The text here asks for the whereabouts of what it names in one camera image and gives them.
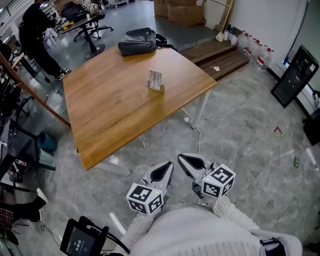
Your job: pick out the dark round table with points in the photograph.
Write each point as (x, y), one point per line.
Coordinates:
(82, 22)

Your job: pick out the black framed display panel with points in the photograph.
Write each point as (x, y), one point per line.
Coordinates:
(295, 75)

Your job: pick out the white plastic bottle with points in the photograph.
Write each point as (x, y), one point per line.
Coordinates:
(226, 35)

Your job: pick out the white table card wooden holder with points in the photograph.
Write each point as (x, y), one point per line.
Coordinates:
(155, 81)

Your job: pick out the black office chair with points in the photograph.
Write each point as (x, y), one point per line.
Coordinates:
(98, 26)

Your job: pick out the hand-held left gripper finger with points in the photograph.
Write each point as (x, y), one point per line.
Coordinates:
(156, 172)
(167, 177)

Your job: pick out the wooden platform steps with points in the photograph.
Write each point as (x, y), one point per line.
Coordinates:
(215, 56)

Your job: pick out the person's left forearm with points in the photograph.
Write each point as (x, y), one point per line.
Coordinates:
(138, 227)

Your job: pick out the blue-capped bottle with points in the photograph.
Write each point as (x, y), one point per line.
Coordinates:
(231, 29)

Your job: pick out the black box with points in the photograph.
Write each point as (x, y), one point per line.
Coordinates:
(312, 131)

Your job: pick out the wooden stretcher frame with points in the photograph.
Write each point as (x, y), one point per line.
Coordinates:
(225, 15)

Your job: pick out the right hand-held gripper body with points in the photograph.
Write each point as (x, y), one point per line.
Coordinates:
(217, 181)

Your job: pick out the wooden coat rack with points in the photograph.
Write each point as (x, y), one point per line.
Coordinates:
(37, 96)

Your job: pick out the wooden table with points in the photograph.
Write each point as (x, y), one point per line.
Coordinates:
(112, 105)

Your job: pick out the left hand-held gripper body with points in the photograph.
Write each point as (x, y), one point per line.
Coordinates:
(143, 198)

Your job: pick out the black metal rack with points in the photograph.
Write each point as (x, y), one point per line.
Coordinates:
(25, 147)

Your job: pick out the group of clear water jugs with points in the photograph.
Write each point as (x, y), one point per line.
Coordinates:
(260, 53)

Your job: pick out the black monitor screen device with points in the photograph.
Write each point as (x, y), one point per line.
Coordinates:
(80, 240)

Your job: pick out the white face mask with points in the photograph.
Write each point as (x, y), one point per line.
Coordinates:
(215, 68)

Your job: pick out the pale yellow jug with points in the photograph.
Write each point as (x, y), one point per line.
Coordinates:
(220, 37)

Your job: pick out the small dark green object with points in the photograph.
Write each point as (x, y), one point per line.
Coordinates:
(296, 162)

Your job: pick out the grey backpack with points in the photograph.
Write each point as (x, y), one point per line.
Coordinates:
(138, 41)

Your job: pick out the teal bin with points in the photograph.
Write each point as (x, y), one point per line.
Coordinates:
(47, 142)

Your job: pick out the person's right forearm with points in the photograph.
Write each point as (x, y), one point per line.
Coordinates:
(230, 212)

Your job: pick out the black waist pack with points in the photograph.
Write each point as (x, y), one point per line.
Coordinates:
(272, 248)

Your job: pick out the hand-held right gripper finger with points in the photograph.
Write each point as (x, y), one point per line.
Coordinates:
(196, 159)
(188, 168)

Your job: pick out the brown cardboard box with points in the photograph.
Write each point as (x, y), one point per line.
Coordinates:
(185, 15)
(182, 2)
(161, 7)

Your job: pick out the person's torso white sweater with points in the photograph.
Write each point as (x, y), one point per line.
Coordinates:
(195, 232)

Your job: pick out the small white jug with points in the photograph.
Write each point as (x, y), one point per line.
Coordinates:
(233, 40)

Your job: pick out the silver kettle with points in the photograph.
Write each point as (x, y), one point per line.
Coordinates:
(93, 9)

